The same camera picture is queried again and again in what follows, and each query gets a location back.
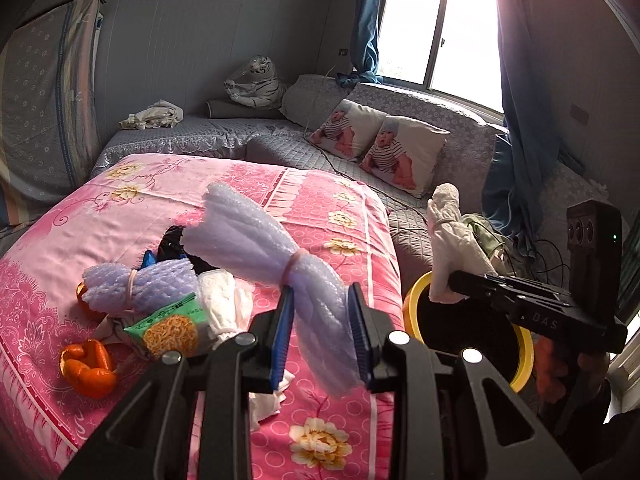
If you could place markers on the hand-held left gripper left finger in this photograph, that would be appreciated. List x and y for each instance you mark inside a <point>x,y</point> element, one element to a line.
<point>282,341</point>

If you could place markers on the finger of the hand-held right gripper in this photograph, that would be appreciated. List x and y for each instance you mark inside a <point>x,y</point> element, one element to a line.
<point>480,287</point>

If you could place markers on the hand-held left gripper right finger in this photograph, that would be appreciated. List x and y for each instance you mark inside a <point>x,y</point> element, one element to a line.
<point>359,336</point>

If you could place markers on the yellow-rimmed black bin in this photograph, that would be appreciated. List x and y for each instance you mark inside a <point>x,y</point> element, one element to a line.
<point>450,327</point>

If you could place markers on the white glove bundle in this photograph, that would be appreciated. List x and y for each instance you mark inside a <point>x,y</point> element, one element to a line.
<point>450,245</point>

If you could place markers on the white tissue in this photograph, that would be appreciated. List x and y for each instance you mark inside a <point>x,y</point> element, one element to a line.
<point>220,300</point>

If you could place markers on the green snack packet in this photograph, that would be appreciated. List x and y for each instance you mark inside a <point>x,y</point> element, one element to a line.
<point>170,330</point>

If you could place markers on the large white foam net bundle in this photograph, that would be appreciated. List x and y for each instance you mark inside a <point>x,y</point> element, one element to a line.
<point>240,235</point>

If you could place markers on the small white foam net bundle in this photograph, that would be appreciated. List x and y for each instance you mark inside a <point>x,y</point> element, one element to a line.
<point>160,285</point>

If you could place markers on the black plastic bag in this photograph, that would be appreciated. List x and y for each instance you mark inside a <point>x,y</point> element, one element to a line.
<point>172,245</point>

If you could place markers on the blue rubber glove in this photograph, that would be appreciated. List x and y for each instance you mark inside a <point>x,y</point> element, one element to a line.
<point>149,260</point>

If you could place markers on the small orange scrap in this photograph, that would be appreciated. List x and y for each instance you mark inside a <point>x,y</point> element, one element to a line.
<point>81,292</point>

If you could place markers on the person's right hand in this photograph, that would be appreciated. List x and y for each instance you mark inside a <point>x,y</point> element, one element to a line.
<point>552,372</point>

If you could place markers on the baby print pillow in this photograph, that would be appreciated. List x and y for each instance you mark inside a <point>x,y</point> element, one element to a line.
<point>350,130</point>
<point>405,155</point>

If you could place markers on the pink floral blanket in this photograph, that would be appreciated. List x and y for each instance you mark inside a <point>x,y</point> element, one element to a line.
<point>125,220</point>

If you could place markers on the grey bolster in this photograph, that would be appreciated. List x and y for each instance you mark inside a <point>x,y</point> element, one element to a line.
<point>225,109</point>

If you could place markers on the grey quilted pillow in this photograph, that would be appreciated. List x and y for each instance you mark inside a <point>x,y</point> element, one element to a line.
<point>310,95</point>

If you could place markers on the window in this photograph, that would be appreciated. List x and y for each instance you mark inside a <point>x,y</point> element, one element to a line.
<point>440,35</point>

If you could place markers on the cream cloth pile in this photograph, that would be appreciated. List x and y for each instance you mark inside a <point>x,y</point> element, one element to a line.
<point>155,115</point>

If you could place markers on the white tiger plush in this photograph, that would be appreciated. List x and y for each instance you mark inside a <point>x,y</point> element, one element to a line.
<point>257,82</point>

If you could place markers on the striped hanging sheet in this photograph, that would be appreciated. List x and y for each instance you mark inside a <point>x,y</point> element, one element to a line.
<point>45,110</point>

